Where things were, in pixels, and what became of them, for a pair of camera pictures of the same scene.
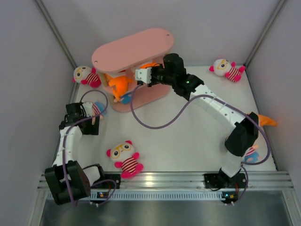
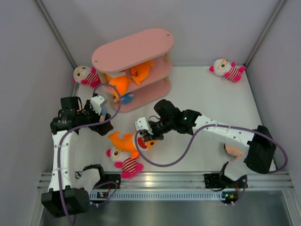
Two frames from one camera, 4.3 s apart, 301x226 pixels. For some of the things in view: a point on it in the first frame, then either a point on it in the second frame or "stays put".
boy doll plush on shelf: x=125 y=99 stays put
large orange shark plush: x=265 y=121 to x=127 y=143
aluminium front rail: x=194 y=180 stays put
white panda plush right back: x=224 y=67 stays put
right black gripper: x=154 y=69 to x=153 y=135
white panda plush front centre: x=123 y=153 stays put
